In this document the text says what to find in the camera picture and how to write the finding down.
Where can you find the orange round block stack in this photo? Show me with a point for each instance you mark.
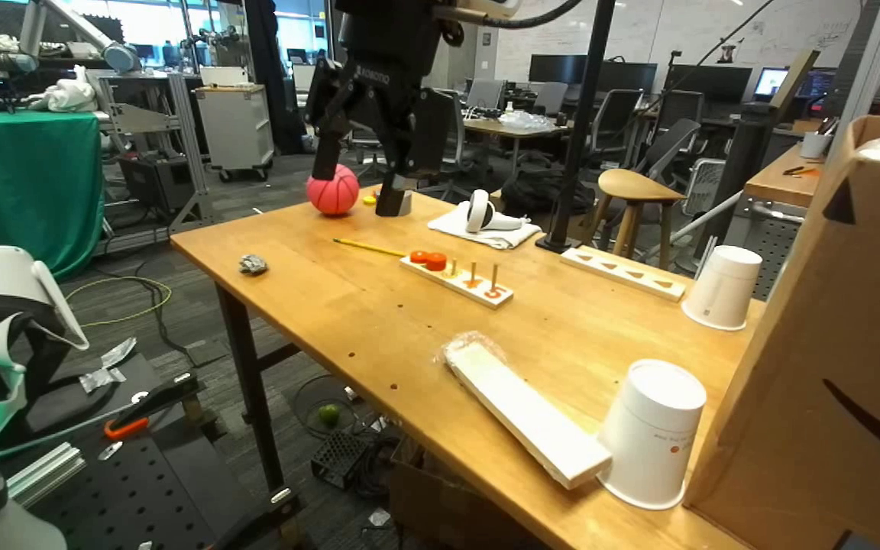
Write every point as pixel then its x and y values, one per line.
pixel 432 262

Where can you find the wooden peg board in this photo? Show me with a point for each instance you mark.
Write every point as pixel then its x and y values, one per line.
pixel 468 282

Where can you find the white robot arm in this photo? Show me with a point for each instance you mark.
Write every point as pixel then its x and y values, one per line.
pixel 376 84

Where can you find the white flat wooden board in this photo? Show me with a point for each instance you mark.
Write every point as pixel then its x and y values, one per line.
pixel 546 433

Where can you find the long wooden puzzle board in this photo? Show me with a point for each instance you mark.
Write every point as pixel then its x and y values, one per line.
pixel 625 270

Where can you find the wooden round stool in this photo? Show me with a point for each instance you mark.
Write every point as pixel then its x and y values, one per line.
pixel 621 206

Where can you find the yellow pencil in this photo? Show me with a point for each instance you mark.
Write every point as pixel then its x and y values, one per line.
pixel 371 249

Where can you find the white paper sheet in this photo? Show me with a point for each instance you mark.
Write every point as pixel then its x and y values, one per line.
pixel 457 224

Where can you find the pink rubber ball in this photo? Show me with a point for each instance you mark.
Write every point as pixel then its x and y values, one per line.
pixel 336 193

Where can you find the small grey metal object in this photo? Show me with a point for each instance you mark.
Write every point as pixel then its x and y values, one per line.
pixel 251 264

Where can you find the white rolling cabinet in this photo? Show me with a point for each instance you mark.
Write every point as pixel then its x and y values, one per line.
pixel 237 129

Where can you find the white paper cup near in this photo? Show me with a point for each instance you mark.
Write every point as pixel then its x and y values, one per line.
pixel 650 433

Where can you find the white paper cup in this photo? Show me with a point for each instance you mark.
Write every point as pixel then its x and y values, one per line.
pixel 723 290
pixel 650 433

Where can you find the white paper cup far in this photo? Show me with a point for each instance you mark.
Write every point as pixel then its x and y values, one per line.
pixel 723 290

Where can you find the large cardboard box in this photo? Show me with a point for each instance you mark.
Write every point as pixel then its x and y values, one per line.
pixel 794 456

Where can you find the green cloth covered table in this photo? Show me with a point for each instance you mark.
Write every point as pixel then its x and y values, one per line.
pixel 50 187

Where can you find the black camera stand pole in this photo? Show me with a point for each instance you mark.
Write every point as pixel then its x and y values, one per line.
pixel 583 124

